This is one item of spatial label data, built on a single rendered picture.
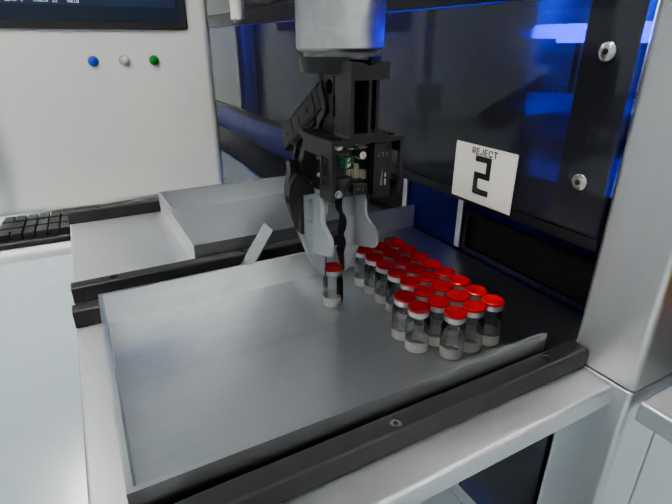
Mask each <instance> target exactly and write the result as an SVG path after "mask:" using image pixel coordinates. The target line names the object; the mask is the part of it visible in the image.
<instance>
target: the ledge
mask: <svg viewBox="0 0 672 504"><path fill-rule="evenodd" d="M635 419H636V421H638V422H639V423H641V424H642V425H644V426H645V427H647V428H648V429H650V430H652V431H653V432H655V433H656V434H658V435H659V436H661V437H662V438H664V439H665V440H667V441H668V442H670V443H671V444H672V385H671V386H669V387H667V388H665V389H664V390H662V391H660V392H658V393H656V394H654V395H653V396H651V397H649V398H647V399H645V400H643V401H642V402H641V403H640V405H639V408H638V411H637V414H636V417H635Z"/></svg>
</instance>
